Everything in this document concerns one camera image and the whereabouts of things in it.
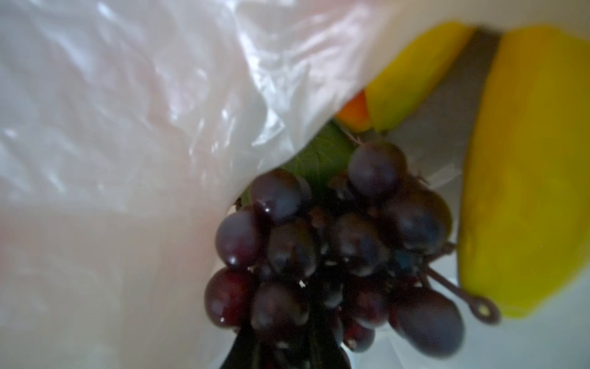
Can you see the cream plastic bag orange print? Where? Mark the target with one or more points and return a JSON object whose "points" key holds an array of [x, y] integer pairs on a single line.
{"points": [[128, 129]]}

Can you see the dark grape bunch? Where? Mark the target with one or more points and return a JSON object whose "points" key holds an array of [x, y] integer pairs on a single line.
{"points": [[318, 159], [305, 283]]}

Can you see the red yellow mango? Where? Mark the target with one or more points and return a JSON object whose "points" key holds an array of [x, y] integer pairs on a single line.
{"points": [[354, 116]]}

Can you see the yellow banana bunch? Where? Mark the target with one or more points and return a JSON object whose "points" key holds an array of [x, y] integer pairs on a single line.
{"points": [[523, 98]]}

